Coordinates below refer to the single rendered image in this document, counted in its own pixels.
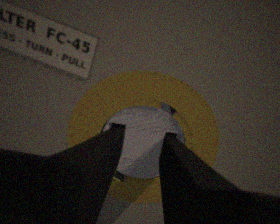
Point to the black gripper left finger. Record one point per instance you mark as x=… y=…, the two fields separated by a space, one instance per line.
x=68 y=187

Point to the tan rectangular panel with round hole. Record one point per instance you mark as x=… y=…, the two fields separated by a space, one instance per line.
x=67 y=66

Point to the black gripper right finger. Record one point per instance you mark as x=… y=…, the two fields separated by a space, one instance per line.
x=194 y=193

